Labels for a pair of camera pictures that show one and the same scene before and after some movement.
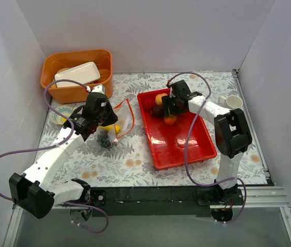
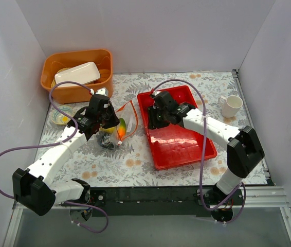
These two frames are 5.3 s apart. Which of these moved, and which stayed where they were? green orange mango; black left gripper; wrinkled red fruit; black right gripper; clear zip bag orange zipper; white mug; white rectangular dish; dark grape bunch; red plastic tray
Moved: green orange mango; black right gripper; clear zip bag orange zipper
Stayed: white rectangular dish; wrinkled red fruit; dark grape bunch; red plastic tray; white mug; black left gripper
